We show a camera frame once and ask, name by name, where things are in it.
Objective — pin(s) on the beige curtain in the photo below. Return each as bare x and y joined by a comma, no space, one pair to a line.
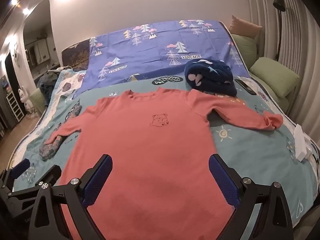
300,55

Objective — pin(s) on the ceiling spot light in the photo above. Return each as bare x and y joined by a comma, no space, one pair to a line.
25,10
13,1

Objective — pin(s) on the teal printed blanket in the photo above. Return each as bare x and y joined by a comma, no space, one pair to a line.
250,150

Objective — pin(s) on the black floor lamp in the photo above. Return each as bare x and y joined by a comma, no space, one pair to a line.
278,2

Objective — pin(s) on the black phone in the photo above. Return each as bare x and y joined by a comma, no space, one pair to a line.
246,87

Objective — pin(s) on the green cushion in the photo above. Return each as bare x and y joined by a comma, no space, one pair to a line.
37,102

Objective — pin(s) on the large green pillow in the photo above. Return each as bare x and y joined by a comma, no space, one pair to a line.
275,75

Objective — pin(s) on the white rack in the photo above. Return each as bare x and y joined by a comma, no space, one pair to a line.
15,107

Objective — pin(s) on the dark landscape-print cloth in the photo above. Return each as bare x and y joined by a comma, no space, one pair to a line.
75,57

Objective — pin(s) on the small green pillow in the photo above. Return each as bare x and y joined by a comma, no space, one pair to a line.
243,50

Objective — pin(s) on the orange pillow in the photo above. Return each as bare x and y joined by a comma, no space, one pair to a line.
243,27

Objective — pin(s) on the pile of dark clothes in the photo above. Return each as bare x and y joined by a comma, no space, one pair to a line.
47,85

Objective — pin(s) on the navy star-print fleece garment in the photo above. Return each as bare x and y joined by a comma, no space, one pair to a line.
212,80

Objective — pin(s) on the white bear figurine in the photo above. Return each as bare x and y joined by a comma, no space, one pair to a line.
23,95

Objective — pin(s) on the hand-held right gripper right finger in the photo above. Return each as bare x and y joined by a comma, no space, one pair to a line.
223,182

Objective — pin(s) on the floral grey garment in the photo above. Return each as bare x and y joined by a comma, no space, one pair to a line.
48,150

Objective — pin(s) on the pink long-sleeve shirt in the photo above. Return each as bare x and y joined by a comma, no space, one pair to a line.
150,155

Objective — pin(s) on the blue tree-print sheet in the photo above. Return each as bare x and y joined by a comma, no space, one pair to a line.
155,50

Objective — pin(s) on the white quilted blanket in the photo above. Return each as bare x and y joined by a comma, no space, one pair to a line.
67,85

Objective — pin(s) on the white box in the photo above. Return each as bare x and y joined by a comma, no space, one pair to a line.
300,142

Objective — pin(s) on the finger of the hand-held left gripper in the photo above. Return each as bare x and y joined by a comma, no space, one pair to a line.
21,167
52,173

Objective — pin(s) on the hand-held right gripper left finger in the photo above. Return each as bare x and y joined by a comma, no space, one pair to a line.
97,180

